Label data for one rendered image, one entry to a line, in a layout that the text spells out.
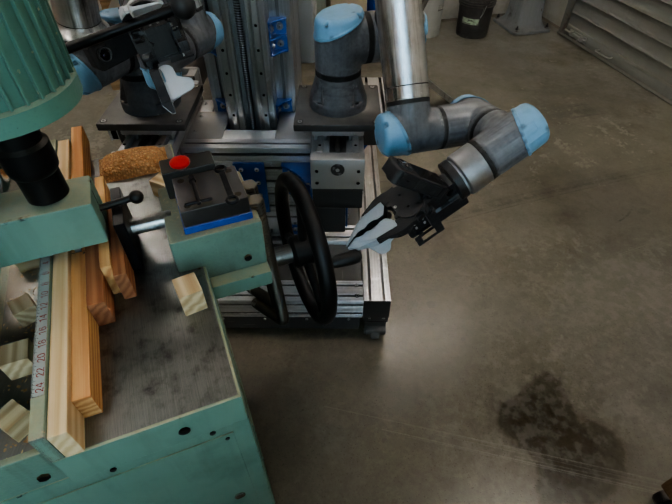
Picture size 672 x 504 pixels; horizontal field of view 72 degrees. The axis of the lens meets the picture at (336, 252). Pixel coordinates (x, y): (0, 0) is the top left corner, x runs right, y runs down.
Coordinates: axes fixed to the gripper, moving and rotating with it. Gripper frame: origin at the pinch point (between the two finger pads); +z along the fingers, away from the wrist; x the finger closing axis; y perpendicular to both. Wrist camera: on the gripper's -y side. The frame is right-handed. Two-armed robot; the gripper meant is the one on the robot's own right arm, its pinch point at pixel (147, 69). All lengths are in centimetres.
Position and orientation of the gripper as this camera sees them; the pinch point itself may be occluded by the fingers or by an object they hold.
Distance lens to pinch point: 76.7
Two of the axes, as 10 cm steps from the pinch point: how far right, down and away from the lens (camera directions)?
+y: 9.1, -3.8, 1.5
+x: 1.6, 6.6, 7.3
